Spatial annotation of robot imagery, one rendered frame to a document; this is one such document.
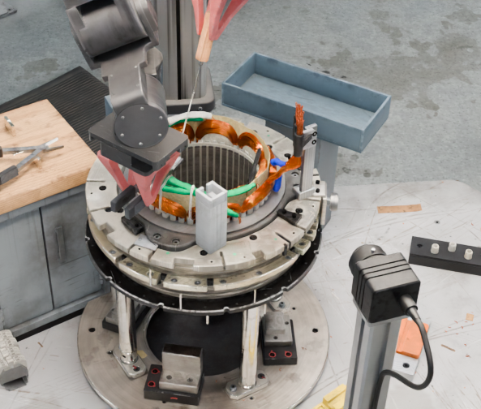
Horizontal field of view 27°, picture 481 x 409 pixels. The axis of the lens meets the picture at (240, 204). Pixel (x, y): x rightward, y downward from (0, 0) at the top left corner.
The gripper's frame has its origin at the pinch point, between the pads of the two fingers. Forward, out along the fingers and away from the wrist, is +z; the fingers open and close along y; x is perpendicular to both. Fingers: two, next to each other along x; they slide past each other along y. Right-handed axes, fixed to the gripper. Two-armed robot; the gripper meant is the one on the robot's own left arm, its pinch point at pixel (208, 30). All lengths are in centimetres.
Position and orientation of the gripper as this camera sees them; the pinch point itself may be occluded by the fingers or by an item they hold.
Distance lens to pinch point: 125.1
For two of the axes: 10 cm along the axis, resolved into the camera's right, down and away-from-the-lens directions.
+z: -2.6, 8.8, 3.9
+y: 7.8, 4.3, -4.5
